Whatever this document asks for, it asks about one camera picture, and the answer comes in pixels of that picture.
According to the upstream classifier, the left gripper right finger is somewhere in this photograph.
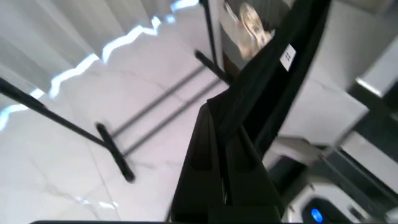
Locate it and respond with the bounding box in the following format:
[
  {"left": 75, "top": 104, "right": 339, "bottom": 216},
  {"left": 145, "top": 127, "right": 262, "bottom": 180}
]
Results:
[{"left": 225, "top": 127, "right": 285, "bottom": 223}]

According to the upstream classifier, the white curtain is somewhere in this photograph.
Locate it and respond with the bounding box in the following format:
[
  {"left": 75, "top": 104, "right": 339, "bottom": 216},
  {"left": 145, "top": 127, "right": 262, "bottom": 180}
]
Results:
[{"left": 0, "top": 0, "right": 200, "bottom": 131}]

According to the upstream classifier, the black clothes rack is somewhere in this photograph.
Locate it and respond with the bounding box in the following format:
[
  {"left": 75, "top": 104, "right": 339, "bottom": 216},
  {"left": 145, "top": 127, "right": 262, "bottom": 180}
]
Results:
[{"left": 0, "top": 0, "right": 233, "bottom": 184}]

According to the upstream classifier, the cream printed garment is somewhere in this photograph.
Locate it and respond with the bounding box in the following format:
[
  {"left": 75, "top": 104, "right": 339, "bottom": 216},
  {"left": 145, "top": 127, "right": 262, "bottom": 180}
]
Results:
[{"left": 238, "top": 1, "right": 276, "bottom": 60}]

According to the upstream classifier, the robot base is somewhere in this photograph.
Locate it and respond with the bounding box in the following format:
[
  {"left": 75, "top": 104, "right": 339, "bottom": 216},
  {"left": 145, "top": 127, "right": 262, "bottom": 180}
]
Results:
[{"left": 264, "top": 0, "right": 398, "bottom": 224}]

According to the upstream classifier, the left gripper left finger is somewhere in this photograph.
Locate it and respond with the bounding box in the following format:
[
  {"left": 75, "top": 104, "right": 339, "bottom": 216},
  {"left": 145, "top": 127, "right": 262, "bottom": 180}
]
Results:
[{"left": 170, "top": 104, "right": 226, "bottom": 223}]

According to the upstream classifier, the black garment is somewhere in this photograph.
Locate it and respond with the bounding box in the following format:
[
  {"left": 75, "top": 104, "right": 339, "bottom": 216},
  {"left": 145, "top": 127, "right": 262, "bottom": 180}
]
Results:
[{"left": 206, "top": 0, "right": 332, "bottom": 156}]

